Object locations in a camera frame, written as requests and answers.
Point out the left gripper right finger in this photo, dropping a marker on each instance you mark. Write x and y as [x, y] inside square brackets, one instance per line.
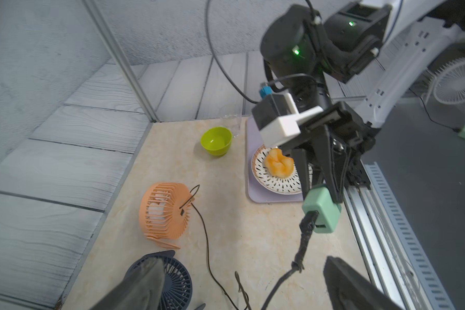
[348, 289]

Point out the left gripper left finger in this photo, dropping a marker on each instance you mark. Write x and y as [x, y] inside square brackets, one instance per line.
[142, 289]

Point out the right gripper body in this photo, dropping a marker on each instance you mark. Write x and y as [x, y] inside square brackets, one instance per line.
[359, 135]

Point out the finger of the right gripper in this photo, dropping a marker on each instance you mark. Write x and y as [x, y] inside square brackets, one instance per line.
[302, 160]
[333, 156]

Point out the dark blue desk fan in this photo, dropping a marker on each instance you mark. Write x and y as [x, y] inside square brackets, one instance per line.
[177, 290]

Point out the green USB plug adapter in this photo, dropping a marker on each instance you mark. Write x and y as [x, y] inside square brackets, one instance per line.
[319, 199]

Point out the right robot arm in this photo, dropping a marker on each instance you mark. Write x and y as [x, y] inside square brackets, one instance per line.
[300, 49]

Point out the orange desk fan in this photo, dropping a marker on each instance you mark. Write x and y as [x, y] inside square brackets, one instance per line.
[164, 213]

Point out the white floor fan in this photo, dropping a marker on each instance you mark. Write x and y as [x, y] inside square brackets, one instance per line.
[447, 85]

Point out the yellow orange food piece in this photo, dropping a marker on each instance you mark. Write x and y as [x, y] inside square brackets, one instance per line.
[279, 165]

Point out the white dotted plate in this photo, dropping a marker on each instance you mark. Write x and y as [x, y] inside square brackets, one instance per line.
[286, 186]

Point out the lavender tray mat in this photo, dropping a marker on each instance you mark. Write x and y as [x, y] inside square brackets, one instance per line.
[255, 190]

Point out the clear glass cup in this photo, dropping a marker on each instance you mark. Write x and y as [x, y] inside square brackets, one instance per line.
[233, 122]

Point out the lime green bowl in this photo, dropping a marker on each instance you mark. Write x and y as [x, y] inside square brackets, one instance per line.
[217, 141]

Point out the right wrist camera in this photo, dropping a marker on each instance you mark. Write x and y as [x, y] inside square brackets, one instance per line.
[277, 117]

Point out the aluminium front rail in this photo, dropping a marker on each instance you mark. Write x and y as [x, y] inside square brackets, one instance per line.
[396, 263]

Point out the left aluminium frame post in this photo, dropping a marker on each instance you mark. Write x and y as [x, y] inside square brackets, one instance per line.
[117, 54]

